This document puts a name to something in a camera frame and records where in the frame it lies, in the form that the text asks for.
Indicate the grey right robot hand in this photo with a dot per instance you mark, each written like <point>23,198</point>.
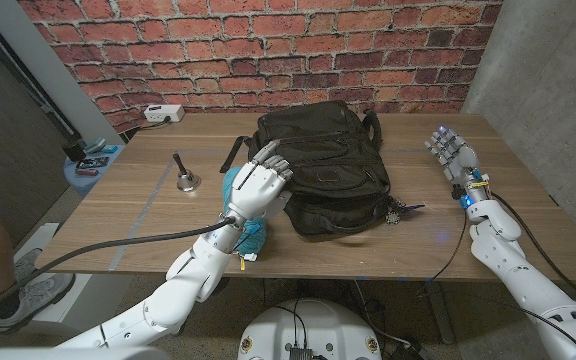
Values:
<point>460,160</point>

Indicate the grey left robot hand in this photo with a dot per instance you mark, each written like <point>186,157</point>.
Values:
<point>260,187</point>

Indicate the black backpack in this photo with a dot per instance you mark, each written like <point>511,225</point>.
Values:
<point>333,150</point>

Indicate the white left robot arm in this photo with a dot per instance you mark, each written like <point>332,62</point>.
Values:
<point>183,280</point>

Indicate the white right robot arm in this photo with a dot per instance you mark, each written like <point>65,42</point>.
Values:
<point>508,260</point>

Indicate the teal yarn skein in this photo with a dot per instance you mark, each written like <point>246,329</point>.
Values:
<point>255,240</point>

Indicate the white power strip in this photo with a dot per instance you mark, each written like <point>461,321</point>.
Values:
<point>160,112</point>

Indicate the red brick print backdrop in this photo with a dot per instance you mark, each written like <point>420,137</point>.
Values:
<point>268,50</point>

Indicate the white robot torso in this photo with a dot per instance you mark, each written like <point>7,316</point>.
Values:
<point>308,325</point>

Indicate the dark table leg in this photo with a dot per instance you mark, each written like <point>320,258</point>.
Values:
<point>438,310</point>

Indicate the small blue box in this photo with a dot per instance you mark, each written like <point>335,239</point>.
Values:
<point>109,149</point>

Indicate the grey teal case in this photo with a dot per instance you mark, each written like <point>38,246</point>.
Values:
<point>93,145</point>

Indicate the small red item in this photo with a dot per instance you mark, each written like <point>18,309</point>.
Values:
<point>85,172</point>

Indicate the blue round stool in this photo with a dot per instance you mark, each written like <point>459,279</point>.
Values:
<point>80,182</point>

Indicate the black box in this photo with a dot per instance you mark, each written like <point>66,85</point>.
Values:
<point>73,150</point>

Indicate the black power adapter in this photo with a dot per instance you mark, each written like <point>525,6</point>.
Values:
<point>408,350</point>

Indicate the grey sneaker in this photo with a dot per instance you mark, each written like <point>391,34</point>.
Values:
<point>28,262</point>
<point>38,300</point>

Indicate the white robot chest edge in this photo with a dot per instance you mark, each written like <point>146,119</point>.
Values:
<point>68,354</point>

